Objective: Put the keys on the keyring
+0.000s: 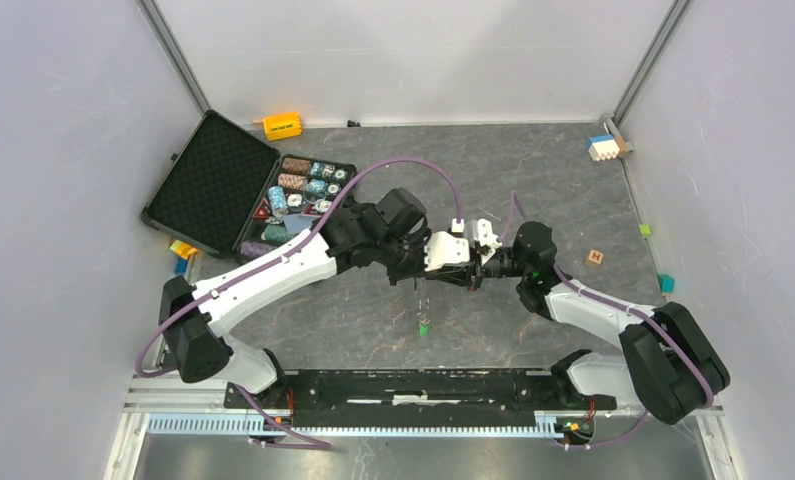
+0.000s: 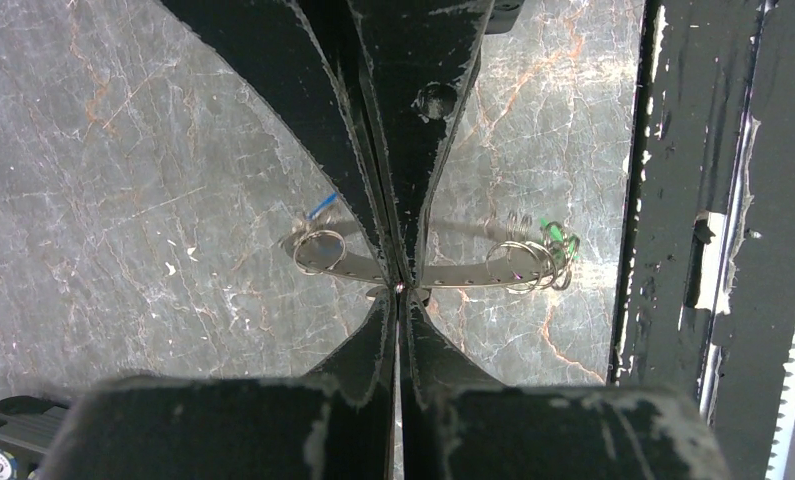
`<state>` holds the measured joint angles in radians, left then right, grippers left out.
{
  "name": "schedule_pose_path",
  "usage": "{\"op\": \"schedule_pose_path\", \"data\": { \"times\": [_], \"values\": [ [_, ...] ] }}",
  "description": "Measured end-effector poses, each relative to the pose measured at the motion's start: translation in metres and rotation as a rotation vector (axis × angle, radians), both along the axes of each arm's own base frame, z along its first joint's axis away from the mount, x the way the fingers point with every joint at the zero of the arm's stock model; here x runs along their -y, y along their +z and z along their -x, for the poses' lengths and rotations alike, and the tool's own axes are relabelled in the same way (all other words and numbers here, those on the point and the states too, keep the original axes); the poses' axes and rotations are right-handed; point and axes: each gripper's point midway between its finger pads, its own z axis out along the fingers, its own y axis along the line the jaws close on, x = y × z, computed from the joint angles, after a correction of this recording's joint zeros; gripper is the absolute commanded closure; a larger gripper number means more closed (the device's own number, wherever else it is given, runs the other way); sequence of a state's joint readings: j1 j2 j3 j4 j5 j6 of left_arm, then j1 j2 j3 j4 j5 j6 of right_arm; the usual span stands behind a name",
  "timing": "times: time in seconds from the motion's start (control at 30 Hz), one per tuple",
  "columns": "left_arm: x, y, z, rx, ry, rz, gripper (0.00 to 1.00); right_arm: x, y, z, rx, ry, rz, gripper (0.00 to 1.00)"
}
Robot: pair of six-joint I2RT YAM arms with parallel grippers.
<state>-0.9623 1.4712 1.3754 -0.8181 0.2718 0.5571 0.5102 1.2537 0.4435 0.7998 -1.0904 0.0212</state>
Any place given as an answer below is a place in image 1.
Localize small teal cube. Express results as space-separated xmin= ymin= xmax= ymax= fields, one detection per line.
xmin=657 ymin=273 xmax=675 ymax=295

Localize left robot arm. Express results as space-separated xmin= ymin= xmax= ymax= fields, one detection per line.
xmin=159 ymin=188 xmax=471 ymax=408

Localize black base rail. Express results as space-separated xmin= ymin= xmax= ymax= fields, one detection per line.
xmin=254 ymin=368 xmax=617 ymax=428

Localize yellow toy block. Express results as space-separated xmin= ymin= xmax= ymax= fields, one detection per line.
xmin=262 ymin=112 xmax=303 ymax=142

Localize small wooden block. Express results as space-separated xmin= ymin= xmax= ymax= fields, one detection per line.
xmin=584 ymin=249 xmax=604 ymax=268

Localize black poker chip case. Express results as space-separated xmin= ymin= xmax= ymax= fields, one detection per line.
xmin=140 ymin=110 xmax=358 ymax=260

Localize yellow blue blocks at left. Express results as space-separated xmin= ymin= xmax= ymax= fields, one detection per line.
xmin=169 ymin=240 xmax=199 ymax=275

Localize blue white toy block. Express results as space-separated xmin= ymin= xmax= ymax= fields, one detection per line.
xmin=587 ymin=134 xmax=621 ymax=161

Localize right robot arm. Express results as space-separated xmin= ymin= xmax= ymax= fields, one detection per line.
xmin=422 ymin=220 xmax=731 ymax=425

